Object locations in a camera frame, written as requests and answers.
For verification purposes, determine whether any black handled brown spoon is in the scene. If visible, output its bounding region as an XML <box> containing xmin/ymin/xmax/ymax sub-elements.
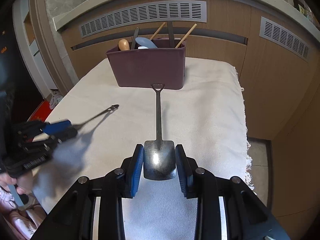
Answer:
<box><xmin>72</xmin><ymin>104</ymin><xmax>119</xmax><ymax>130</ymax></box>

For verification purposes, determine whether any metal shovel-shaped spoon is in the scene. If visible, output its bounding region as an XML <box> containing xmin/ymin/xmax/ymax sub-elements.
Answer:
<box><xmin>143</xmin><ymin>84</ymin><xmax>176</xmax><ymax>180</ymax></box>

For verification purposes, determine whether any wooden spoon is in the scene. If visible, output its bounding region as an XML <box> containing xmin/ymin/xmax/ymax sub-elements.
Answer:
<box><xmin>118</xmin><ymin>39</ymin><xmax>130</xmax><ymax>51</ymax></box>

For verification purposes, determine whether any blue plastic spoon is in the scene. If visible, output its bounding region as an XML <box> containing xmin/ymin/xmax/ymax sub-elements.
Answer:
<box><xmin>135</xmin><ymin>37</ymin><xmax>157</xmax><ymax>49</ymax></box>

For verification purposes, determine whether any wooden chopstick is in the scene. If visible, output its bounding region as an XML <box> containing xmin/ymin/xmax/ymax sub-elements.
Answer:
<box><xmin>149</xmin><ymin>22</ymin><xmax>166</xmax><ymax>41</ymax></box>
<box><xmin>175</xmin><ymin>23</ymin><xmax>197</xmax><ymax>48</ymax></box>

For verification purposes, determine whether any person's hand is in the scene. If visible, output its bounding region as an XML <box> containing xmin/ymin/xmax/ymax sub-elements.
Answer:
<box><xmin>0</xmin><ymin>171</ymin><xmax>33</xmax><ymax>194</ymax></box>

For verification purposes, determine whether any red box on floor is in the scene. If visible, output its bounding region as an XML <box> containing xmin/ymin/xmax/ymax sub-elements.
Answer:
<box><xmin>28</xmin><ymin>100</ymin><xmax>52</xmax><ymax>121</ymax></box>

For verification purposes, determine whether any maroon plastic utensil holder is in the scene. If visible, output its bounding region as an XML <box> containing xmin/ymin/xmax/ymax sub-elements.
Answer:
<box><xmin>106</xmin><ymin>38</ymin><xmax>187</xmax><ymax>90</ymax></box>

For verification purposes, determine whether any long metal vent grille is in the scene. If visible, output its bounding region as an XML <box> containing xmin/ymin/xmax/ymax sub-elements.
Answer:
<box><xmin>79</xmin><ymin>0</ymin><xmax>207</xmax><ymax>38</ymax></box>

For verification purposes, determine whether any short metal vent grille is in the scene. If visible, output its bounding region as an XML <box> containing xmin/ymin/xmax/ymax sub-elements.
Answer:
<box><xmin>259</xmin><ymin>17</ymin><xmax>311</xmax><ymax>61</ymax></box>

